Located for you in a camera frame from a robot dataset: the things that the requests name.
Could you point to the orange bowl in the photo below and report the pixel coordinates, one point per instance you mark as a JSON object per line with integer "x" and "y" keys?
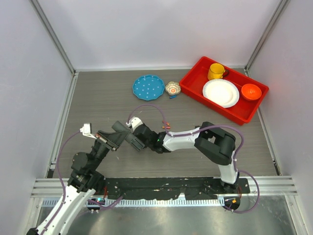
{"x": 251, "y": 92}

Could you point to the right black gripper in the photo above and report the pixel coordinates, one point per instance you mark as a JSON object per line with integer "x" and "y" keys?
{"x": 140, "y": 145}

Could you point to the red plastic bin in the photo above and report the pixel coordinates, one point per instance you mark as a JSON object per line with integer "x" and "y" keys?
{"x": 242, "y": 112}

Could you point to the white paper plate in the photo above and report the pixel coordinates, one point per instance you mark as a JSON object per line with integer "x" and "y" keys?
{"x": 221, "y": 92}

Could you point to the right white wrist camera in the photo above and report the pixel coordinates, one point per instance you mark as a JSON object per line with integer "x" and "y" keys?
{"x": 134, "y": 122}

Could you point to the small floral dish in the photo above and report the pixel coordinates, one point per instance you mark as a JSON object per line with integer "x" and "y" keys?
{"x": 173, "y": 88}

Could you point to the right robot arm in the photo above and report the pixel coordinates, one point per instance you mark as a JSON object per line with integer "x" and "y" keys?
{"x": 211, "y": 140}

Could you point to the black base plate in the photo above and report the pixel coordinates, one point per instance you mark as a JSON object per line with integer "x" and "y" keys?
{"x": 194, "y": 188}

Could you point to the blue dotted plate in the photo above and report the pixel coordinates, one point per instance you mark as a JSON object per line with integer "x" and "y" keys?
{"x": 148, "y": 87}

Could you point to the yellow mug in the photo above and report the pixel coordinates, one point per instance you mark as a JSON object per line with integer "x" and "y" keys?
{"x": 217, "y": 71}

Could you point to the perforated cable tray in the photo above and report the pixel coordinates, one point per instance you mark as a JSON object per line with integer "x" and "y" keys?
{"x": 180, "y": 202}

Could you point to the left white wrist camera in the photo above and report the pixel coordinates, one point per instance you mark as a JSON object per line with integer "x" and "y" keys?
{"x": 86, "y": 130}

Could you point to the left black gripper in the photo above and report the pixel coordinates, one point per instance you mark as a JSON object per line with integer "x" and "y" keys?
{"x": 112, "y": 138}

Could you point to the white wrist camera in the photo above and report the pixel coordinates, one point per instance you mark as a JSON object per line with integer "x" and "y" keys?
{"x": 86, "y": 130}
{"x": 134, "y": 122}

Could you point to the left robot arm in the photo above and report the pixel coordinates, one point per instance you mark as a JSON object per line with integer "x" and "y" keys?
{"x": 84, "y": 182}

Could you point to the black remote control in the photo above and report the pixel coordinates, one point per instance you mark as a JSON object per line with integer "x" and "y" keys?
{"x": 119, "y": 127}

